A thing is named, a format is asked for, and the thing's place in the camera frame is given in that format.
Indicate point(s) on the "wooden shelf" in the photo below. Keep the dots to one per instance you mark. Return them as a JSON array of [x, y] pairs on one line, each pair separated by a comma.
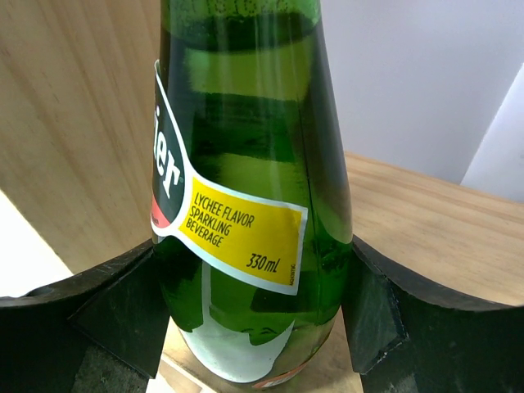
[[75, 93]]

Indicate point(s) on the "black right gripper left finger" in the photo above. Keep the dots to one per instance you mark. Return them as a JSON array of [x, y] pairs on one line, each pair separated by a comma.
[[101, 330]]

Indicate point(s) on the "green glass bottle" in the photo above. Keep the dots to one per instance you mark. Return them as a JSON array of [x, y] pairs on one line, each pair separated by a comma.
[[250, 210]]

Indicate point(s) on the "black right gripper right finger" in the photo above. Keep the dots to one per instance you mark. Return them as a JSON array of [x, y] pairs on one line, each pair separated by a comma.
[[407, 333]]

